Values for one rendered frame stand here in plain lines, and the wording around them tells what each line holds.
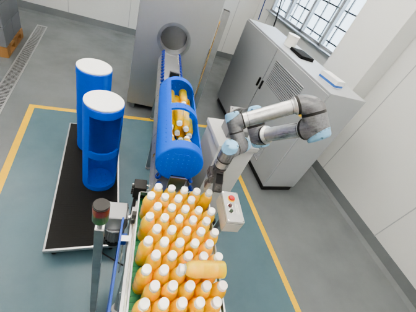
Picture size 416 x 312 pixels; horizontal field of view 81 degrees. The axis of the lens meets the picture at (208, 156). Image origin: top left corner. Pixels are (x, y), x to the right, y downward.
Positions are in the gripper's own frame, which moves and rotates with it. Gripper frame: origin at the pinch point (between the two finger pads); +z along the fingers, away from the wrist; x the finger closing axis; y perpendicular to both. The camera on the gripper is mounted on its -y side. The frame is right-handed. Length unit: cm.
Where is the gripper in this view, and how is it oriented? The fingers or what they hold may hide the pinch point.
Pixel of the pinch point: (208, 192)
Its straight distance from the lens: 139.4
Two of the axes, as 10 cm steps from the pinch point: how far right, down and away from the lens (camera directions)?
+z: -3.2, 7.1, 6.3
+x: -9.4, -1.6, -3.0
